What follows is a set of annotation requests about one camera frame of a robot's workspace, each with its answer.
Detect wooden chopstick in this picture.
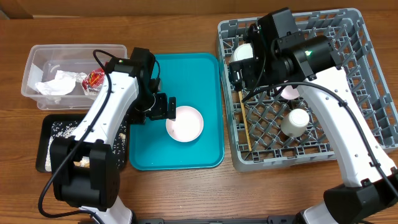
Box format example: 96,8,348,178
238,91,252,152

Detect white small bowl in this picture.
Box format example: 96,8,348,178
229,44,253,63

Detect pink bowl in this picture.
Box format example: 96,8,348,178
165,106,204,142

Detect white plate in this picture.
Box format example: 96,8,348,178
280,85,300,100

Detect white paper cup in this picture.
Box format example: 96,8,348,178
280,108,310,138

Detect red snack wrapper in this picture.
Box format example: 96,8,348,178
81,68,105,95

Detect white paper napkin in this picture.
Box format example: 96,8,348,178
35,70,87,96

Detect rice and peanut leftovers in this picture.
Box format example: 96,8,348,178
44,121,127,172

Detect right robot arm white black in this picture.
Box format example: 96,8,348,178
229,8,397,223

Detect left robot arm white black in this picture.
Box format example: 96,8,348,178
37,47,176,223

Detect grey dishwasher rack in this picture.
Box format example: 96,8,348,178
217,8,397,172

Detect teal plastic tray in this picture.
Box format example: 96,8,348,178
129,53,224,170

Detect black tray bin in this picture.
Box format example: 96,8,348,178
35,114,128,172

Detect clear plastic bin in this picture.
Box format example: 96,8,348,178
21,44,127,110

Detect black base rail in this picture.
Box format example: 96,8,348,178
136,215,305,224

